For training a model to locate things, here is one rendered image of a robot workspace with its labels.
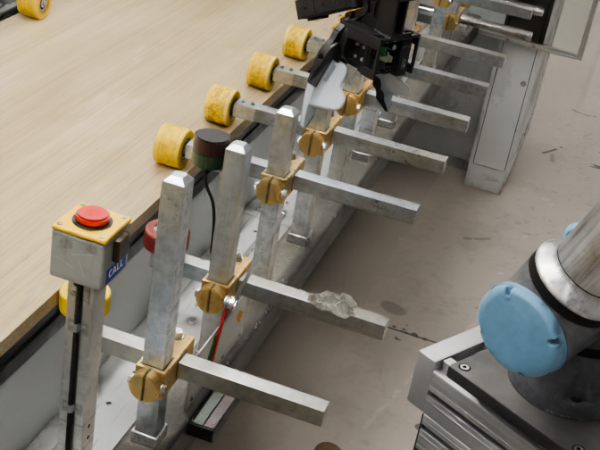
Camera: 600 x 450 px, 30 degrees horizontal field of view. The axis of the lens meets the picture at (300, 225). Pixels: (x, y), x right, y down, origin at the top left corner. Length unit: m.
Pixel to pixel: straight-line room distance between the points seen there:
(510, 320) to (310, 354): 2.04
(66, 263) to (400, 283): 2.49
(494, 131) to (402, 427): 1.65
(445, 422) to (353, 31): 0.58
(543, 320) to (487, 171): 3.23
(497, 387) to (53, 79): 1.40
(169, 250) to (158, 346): 0.17
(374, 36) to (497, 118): 3.06
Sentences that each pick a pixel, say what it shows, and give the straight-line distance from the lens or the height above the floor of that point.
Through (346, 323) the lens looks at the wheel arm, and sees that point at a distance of 1.92.
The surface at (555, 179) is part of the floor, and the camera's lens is 4.79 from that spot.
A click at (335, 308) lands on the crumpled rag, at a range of 1.90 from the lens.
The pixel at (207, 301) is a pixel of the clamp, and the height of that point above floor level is 0.85.
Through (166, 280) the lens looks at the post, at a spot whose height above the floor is 1.01.
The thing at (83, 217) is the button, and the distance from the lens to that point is 1.33.
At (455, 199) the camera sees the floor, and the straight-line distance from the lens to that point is 4.39.
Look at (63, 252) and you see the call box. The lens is 1.34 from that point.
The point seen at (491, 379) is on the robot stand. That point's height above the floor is 1.04.
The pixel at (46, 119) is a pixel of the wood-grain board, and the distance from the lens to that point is 2.36.
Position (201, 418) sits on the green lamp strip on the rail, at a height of 0.70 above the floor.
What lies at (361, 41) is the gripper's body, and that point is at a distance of 1.38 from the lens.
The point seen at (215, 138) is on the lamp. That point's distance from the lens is 1.81.
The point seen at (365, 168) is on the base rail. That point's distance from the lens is 2.81.
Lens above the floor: 1.88
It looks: 28 degrees down
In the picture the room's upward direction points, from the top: 10 degrees clockwise
